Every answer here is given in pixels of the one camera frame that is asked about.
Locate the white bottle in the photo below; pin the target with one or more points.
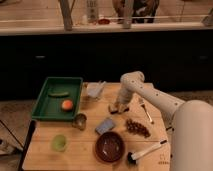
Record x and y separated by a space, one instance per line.
92 10

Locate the black left table edge bar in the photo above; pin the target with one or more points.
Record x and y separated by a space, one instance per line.
31 130

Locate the small metal cup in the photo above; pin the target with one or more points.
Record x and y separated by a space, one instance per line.
80 121

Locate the clear plastic container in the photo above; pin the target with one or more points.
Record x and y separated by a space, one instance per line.
94 90

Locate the wooden table board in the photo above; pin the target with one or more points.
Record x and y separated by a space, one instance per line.
79 153

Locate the green cucumber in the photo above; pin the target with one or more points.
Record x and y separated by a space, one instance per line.
62 94

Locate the green plastic cup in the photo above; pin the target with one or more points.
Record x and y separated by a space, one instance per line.
58 143

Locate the red small object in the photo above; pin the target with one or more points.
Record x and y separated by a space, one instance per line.
103 21

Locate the white black brush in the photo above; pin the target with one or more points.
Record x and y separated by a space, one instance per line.
133 157

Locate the green plastic tray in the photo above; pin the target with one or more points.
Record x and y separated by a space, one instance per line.
49 108

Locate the orange peach fruit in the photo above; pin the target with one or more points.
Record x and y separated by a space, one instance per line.
67 105

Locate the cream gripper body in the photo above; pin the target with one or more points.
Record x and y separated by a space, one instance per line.
120 107

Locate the dark red bowl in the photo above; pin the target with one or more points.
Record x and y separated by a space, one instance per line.
109 147

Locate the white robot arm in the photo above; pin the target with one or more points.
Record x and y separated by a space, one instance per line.
192 121

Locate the blue grey sponge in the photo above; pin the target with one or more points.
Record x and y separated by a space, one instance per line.
106 125

